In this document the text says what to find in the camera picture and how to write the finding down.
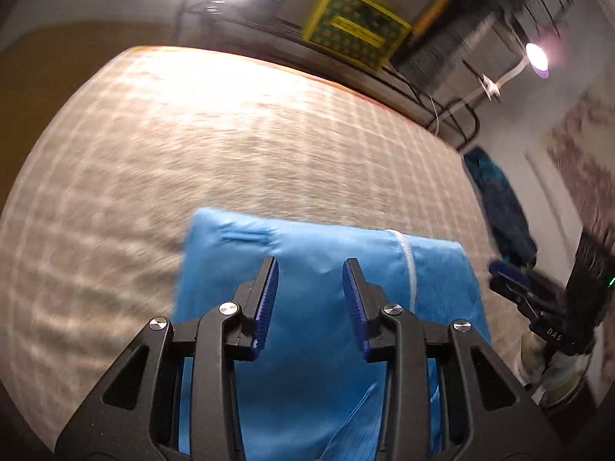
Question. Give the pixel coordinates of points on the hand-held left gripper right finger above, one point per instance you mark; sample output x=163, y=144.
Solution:
x=355, y=307

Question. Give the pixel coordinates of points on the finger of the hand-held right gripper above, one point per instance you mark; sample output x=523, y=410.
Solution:
x=523, y=302
x=509, y=271

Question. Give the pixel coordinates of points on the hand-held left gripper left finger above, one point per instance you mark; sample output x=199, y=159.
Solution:
x=266, y=307

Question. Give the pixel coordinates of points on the blue pinstriped work coat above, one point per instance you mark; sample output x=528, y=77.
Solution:
x=312, y=259

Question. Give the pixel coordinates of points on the dark blue hanging garment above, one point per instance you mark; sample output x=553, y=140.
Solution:
x=499, y=201

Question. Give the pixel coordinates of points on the beige checked blanket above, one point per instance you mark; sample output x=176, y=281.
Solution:
x=192, y=129

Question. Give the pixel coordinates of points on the grey woven storage box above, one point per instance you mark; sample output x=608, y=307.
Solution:
x=456, y=62

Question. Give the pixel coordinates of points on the small round lamp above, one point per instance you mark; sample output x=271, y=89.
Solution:
x=537, y=55

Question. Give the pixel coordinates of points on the yellow green patterned box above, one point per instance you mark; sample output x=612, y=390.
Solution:
x=355, y=24

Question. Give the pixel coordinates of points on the tree print wall hanging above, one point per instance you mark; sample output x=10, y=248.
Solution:
x=591, y=153

